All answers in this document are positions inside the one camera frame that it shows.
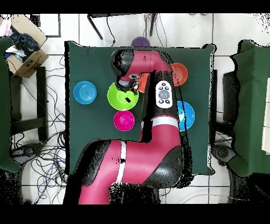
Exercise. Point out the green plastic bowl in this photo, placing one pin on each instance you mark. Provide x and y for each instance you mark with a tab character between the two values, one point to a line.
118	101

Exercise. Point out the pink plastic bowl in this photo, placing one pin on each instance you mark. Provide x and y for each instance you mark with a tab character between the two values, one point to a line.
124	120

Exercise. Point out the purple plastic bowl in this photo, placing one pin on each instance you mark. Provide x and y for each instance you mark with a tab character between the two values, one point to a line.
141	41

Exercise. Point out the small blue flat-bottomed bowl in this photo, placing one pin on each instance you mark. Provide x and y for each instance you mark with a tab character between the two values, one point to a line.
85	92

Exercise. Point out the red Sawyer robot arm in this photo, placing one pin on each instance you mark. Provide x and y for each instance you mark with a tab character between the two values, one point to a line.
143	156

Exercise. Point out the small orange flat-bottomed bowl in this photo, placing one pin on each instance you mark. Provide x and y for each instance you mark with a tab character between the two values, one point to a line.
180	74

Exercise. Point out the dark green tablecloth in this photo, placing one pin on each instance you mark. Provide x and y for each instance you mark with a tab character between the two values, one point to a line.
90	63

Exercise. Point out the large blue plastic bowl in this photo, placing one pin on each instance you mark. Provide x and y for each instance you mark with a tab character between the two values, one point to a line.
188	116

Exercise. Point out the cardboard box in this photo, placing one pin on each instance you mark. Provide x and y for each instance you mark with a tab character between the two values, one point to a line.
32	63

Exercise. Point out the black stand base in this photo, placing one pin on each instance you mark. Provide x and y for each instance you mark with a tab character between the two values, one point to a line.
27	151
223	153

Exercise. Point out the green cloth covered table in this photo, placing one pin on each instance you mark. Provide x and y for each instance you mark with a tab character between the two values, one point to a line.
5	105
251	105

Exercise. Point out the dark clothes bundle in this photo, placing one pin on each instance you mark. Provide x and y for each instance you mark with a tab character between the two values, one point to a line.
26	43

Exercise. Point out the black box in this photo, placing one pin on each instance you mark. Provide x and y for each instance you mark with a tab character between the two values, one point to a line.
35	20

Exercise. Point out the beige board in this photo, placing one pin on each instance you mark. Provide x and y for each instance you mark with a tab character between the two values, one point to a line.
266	116

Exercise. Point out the black metal table frame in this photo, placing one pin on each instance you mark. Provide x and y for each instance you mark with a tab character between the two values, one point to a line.
152	25

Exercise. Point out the black bench frame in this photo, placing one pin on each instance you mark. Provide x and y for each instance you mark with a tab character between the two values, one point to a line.
41	95

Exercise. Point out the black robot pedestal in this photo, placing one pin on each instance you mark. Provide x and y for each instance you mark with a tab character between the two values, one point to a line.
135	194

